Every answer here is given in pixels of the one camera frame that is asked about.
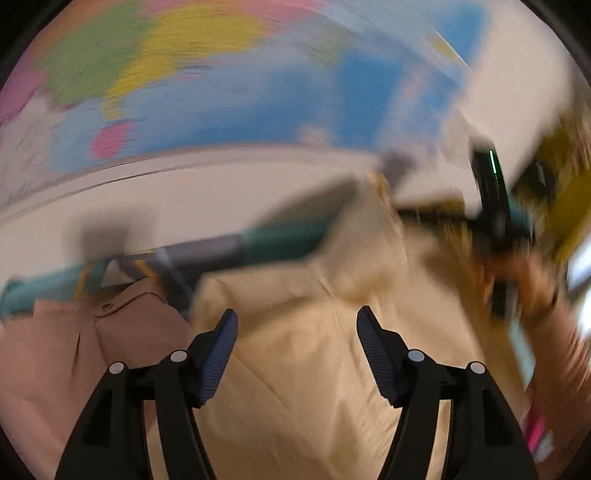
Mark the cream jacket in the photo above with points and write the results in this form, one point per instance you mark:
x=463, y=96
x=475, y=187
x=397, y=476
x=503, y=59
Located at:
x=298, y=399

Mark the person's right hand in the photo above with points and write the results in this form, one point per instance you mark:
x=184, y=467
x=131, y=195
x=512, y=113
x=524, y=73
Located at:
x=525, y=269

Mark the pink folded garment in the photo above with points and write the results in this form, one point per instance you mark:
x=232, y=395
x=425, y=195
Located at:
x=52, y=359

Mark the colourful wall map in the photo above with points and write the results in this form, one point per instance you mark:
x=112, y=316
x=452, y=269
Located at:
x=106, y=81

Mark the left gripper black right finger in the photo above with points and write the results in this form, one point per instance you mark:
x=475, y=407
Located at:
x=483, y=439

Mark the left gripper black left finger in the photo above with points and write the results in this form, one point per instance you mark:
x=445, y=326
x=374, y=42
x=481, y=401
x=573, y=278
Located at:
x=109, y=440

